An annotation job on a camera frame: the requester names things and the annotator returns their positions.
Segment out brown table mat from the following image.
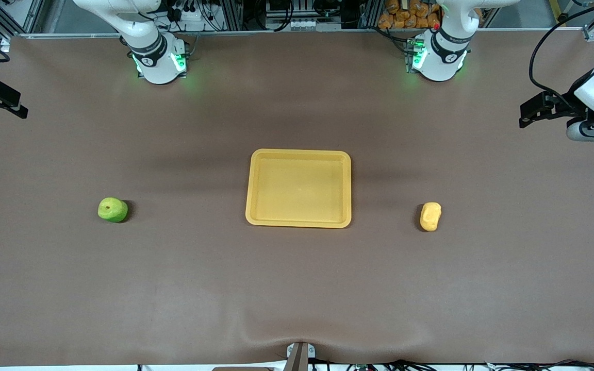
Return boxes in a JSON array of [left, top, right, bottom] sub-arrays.
[[0, 31, 594, 367]]

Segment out white power strip with plugs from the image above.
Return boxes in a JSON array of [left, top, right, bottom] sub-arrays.
[[166, 3, 205, 24]]

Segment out aluminium frame post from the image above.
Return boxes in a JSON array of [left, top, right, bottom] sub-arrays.
[[0, 0, 45, 52]]

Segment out green apple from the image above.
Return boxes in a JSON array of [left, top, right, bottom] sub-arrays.
[[97, 197, 128, 223]]

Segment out yellow potato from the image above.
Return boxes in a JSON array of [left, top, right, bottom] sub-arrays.
[[420, 202, 442, 232]]

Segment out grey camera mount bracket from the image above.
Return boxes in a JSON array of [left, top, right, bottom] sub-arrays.
[[286, 342, 317, 371]]

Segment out orange objects pile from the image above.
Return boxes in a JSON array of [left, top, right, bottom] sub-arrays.
[[378, 0, 442, 29]]

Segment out aluminium table edge rail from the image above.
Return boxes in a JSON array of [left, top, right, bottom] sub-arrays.
[[11, 28, 586, 39]]

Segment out black cable bundle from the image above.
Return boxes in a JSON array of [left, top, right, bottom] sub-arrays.
[[346, 359, 594, 371]]

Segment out yellow plastic tray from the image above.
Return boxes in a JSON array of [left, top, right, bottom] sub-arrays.
[[245, 148, 353, 229]]

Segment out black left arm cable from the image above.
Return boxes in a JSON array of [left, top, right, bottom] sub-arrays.
[[528, 0, 594, 106]]

